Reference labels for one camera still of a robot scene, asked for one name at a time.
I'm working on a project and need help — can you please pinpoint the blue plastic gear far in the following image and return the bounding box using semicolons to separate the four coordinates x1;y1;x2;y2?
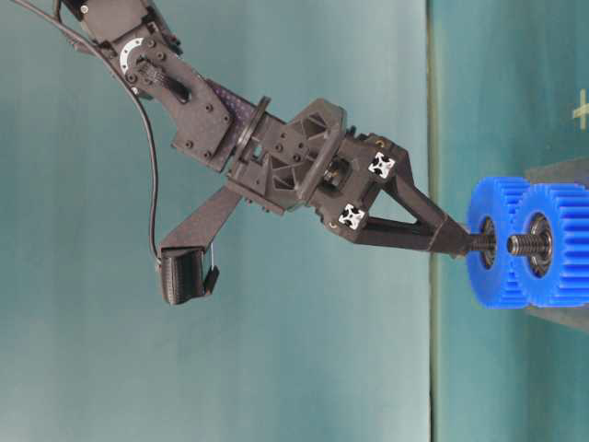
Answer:
467;177;530;309

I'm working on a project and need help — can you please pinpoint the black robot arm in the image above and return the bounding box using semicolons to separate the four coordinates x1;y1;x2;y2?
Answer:
53;1;475;258

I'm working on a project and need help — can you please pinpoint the threaded steel shaft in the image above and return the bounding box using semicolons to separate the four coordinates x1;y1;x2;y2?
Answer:
507;234;549;256
468;234;496;252

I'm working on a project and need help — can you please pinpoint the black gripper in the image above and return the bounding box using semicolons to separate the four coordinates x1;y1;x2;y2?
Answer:
227;99;472;256

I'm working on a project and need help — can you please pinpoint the blue plastic gear near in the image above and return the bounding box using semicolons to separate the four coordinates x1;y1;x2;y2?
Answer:
513;183;588;308

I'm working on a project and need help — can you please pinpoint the threaded steel shaft near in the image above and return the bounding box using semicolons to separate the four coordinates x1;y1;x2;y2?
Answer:
507;234;549;256

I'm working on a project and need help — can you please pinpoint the grey metal base block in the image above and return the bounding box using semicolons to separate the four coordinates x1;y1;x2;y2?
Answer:
525;157;588;333

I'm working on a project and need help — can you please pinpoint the black cable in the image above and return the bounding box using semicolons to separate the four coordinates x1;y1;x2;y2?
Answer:
8;0;162;268

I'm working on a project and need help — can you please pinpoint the threaded steel shaft far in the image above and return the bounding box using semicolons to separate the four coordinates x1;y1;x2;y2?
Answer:
468;234;496;252

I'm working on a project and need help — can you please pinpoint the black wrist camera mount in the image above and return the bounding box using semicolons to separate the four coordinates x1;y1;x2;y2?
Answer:
159;187;241;306

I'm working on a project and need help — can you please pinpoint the blue plastic gear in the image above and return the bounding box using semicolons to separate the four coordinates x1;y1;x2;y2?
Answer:
513;183;588;308
467;177;530;309

